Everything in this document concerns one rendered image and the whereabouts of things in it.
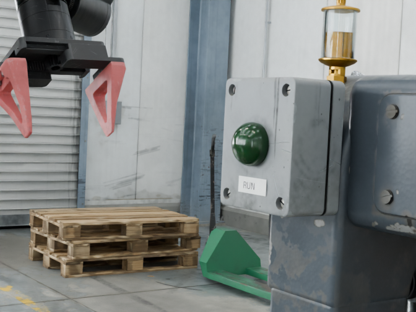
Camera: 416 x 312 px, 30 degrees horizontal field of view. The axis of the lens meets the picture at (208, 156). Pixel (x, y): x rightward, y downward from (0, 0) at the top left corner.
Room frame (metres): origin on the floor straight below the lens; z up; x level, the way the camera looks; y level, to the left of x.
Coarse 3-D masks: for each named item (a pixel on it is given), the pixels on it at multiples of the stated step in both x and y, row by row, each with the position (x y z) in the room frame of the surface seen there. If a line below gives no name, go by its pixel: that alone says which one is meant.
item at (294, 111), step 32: (256, 96) 0.52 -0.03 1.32; (288, 96) 0.50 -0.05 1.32; (320, 96) 0.50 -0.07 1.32; (224, 128) 0.55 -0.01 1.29; (288, 128) 0.49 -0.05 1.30; (320, 128) 0.51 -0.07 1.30; (224, 160) 0.55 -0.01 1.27; (288, 160) 0.49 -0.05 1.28; (320, 160) 0.51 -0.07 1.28; (224, 192) 0.55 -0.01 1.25; (288, 192) 0.49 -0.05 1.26; (320, 192) 0.51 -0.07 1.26
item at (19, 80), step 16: (0, 64) 0.81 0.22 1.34; (16, 64) 0.80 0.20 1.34; (32, 64) 0.86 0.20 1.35; (0, 80) 0.83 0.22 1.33; (16, 80) 0.79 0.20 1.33; (32, 80) 0.86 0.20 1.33; (48, 80) 0.87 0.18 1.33; (0, 96) 0.83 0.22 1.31; (16, 96) 0.80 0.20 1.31; (16, 112) 0.82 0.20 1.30
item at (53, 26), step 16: (32, 0) 0.86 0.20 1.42; (32, 16) 0.85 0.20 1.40; (48, 16) 0.85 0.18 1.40; (64, 16) 0.87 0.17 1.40; (32, 32) 0.85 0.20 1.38; (48, 32) 0.85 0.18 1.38; (64, 32) 0.85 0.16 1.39; (16, 48) 0.82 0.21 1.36; (32, 48) 0.82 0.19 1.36; (48, 48) 0.84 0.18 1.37; (64, 48) 0.85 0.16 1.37; (48, 64) 0.85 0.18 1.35
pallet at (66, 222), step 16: (80, 208) 6.79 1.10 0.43; (96, 208) 6.84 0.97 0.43; (112, 208) 6.90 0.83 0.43; (128, 208) 6.96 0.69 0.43; (144, 208) 7.02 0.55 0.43; (160, 208) 7.10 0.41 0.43; (32, 224) 6.52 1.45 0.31; (48, 224) 6.18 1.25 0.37; (64, 224) 5.89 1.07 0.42; (80, 224) 5.96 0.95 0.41; (96, 224) 6.02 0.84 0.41; (112, 224) 6.09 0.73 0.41; (128, 224) 6.17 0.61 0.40; (160, 224) 6.79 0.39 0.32; (176, 224) 6.77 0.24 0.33; (192, 224) 6.46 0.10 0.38; (64, 240) 5.89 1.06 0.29
